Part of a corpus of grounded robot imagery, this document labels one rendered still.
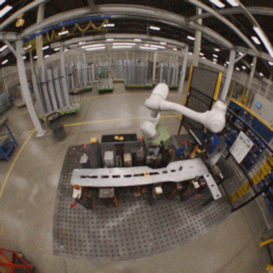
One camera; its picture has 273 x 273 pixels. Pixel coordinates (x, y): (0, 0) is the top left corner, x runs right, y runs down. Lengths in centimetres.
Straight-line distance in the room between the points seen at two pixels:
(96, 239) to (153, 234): 53
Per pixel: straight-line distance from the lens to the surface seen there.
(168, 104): 93
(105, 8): 336
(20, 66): 398
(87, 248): 124
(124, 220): 117
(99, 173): 105
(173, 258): 200
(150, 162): 115
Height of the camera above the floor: 186
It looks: 38 degrees down
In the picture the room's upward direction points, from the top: 3 degrees clockwise
